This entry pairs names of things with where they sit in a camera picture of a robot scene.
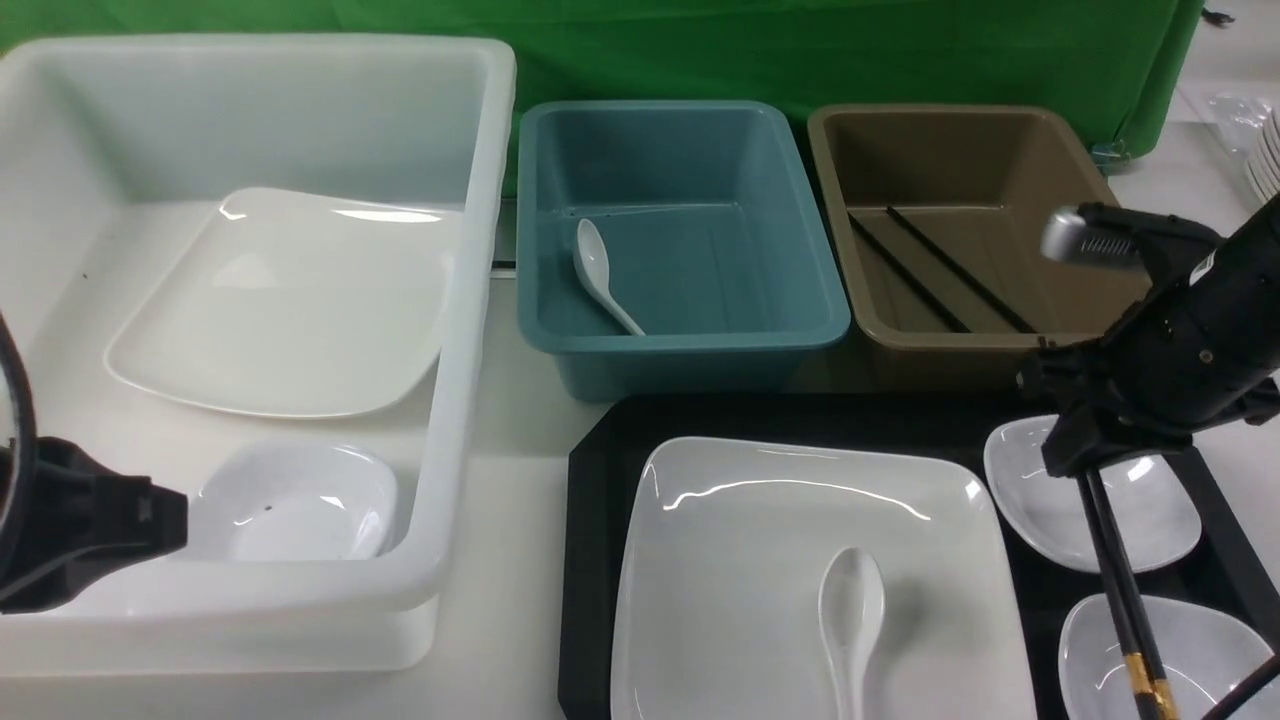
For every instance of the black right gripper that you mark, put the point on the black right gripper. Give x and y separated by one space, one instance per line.
1199 350

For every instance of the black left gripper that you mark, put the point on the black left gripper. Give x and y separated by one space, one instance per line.
82 522

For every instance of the white bowl tray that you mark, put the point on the white bowl tray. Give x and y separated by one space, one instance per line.
1158 522
1205 653

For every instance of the white spoon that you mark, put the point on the white spoon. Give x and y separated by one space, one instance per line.
594 271
851 608

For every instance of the large white square plate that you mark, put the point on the large white square plate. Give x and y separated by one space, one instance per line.
718 614

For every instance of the white square plate in tub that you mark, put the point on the white square plate in tub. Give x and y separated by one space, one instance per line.
296 305

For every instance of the white bowl in tub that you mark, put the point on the white bowl in tub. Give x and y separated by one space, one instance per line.
293 501

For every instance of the stack of white plates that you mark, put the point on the stack of white plates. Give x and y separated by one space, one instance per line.
1262 162

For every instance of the clear plastic wrap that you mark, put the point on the clear plastic wrap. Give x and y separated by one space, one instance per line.
1239 119

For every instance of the green backdrop cloth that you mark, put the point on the green backdrop cloth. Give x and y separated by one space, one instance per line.
406 102

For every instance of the brown plastic bin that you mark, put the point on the brown plastic bin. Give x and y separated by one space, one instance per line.
981 181

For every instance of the large white plastic tub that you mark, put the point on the large white plastic tub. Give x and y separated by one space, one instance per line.
77 261

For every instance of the black chopstick in brown bin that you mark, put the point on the black chopstick in brown bin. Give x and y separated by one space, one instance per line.
920 291

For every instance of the teal plastic bin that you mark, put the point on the teal plastic bin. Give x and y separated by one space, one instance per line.
714 236

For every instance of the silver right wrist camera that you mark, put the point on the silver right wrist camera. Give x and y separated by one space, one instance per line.
1069 238

